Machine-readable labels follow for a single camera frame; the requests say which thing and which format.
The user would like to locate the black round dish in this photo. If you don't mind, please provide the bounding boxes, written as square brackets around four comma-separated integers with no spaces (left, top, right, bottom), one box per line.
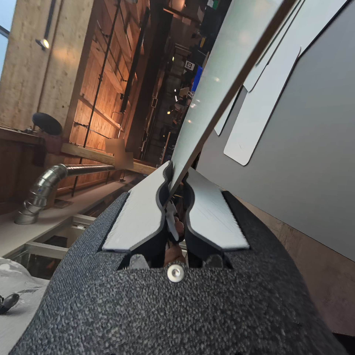
[32,112,63,136]

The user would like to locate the white rounded board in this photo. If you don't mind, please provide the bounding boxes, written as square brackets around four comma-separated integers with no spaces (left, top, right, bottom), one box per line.
[166,0,298,204]

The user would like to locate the dark wooden counter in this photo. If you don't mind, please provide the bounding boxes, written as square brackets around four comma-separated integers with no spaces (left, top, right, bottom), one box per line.
[0,126,48,214]

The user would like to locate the light wooden beam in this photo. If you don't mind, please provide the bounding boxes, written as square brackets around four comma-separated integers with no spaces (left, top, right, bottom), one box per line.
[61,143,157,176]

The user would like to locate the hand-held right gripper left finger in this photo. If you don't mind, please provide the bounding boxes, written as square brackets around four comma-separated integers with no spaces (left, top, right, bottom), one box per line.
[102,161,174,253]

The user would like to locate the black clip microphone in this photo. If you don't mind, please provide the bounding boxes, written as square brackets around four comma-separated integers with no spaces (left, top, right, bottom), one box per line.
[0,293,20,315]

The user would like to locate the grey desk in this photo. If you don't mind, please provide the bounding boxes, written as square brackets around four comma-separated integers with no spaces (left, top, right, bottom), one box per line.
[195,0,355,262]

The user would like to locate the person's left hand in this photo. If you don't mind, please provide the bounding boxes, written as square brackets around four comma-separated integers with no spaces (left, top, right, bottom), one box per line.
[164,218,186,268]

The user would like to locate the group of white panels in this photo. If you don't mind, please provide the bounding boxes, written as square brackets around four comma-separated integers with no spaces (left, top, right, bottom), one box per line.
[214,0,350,166]

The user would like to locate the black ceiling rail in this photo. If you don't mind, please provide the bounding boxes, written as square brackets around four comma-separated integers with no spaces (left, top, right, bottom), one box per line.
[120,15,151,114]

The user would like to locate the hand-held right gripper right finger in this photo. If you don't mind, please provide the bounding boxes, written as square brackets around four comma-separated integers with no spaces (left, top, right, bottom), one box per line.
[184,168,251,253]

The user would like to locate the silver ventilation duct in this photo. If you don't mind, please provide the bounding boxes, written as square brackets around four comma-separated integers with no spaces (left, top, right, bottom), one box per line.
[14,163,117,226]

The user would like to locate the blue bin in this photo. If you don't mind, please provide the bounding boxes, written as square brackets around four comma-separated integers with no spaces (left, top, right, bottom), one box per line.
[191,65,203,92]

